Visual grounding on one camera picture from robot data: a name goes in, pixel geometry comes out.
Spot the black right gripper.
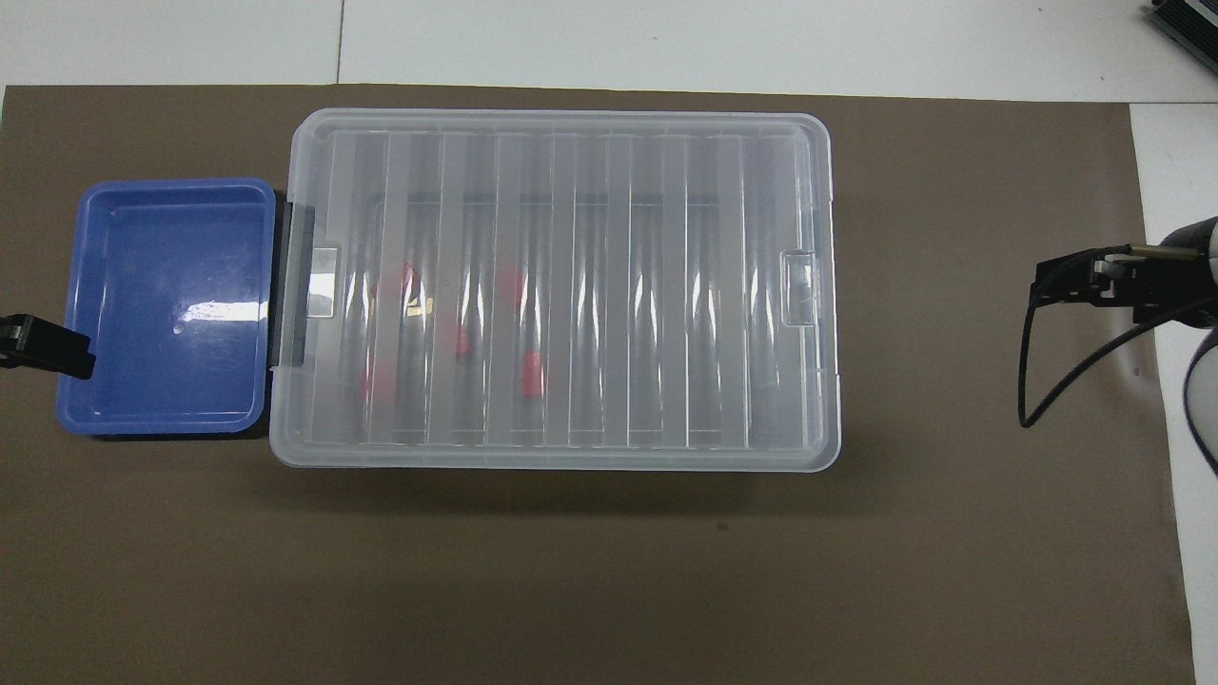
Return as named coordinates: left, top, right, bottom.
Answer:
left=1034, top=245, right=1218, bottom=329

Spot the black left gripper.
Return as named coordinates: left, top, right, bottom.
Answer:
left=0, top=315, right=95, bottom=381

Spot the clear ribbed plastic lid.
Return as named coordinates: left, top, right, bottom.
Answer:
left=268, top=108, right=844, bottom=474

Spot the blue plastic tray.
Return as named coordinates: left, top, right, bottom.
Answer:
left=54, top=178, right=277, bottom=439

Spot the clear plastic storage box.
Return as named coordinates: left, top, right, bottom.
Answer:
left=271, top=114, right=840, bottom=469

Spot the black ribbed device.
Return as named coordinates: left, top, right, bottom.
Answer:
left=1147, top=0, right=1218, bottom=63

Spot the brown table mat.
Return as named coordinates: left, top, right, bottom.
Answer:
left=0, top=84, right=1198, bottom=685

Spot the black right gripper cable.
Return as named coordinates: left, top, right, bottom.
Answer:
left=1016, top=271, right=1218, bottom=429

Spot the black box latch handle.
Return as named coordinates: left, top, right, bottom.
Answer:
left=269, top=195, right=316, bottom=370

